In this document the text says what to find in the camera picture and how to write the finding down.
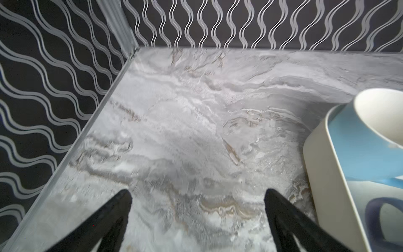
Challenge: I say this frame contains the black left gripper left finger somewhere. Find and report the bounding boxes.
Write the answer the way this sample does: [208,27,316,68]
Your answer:
[48,189,132,252]

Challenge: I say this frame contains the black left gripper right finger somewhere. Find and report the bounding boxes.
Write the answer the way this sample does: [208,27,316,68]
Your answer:
[264,189,350,252]

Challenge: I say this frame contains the light blue ceramic mug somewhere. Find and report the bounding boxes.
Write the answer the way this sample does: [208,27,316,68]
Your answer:
[328,88,403,189]

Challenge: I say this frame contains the purple ceramic mug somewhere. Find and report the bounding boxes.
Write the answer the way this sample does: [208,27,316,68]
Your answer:
[365,197,403,252]

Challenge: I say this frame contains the cream plastic bin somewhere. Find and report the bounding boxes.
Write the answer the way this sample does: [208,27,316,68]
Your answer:
[303,105,403,252]

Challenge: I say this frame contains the aluminium frame corner post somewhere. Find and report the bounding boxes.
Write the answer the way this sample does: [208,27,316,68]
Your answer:
[97,0,139,59]

